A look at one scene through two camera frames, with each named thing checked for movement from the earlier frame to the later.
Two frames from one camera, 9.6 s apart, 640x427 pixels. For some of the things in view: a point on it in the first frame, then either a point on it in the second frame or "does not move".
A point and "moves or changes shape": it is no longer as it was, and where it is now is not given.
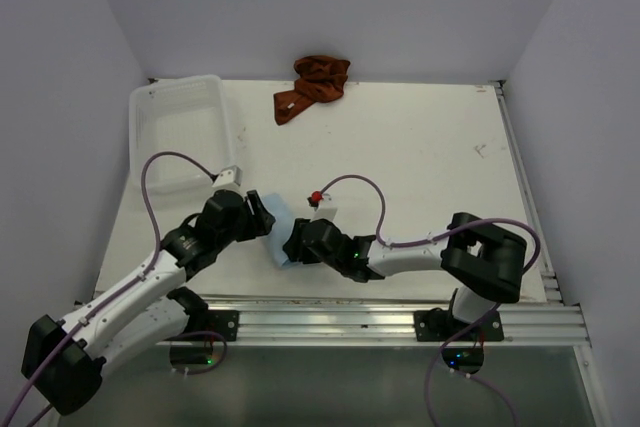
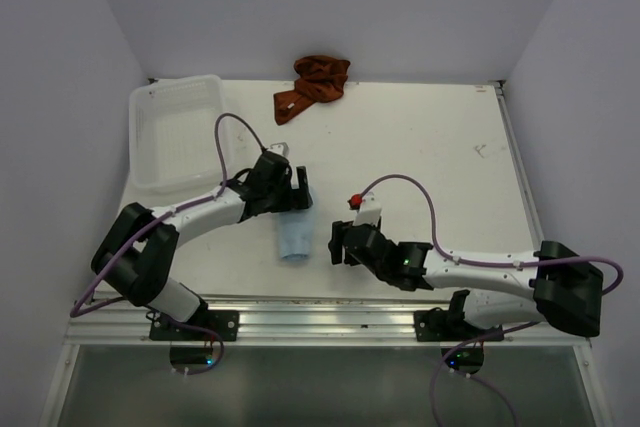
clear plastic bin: [186, 115] does not move
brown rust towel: [322, 78] does not move
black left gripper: [260, 222] → [296, 198]
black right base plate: [439, 325] does not move
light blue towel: [283, 225] moves or changes shape
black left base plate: [225, 323] does not move
